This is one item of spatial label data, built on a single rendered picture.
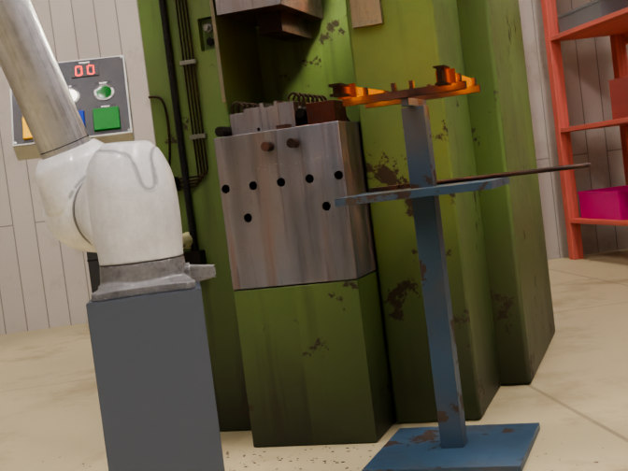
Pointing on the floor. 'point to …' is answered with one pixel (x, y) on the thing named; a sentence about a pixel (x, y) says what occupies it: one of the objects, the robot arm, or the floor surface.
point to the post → (93, 271)
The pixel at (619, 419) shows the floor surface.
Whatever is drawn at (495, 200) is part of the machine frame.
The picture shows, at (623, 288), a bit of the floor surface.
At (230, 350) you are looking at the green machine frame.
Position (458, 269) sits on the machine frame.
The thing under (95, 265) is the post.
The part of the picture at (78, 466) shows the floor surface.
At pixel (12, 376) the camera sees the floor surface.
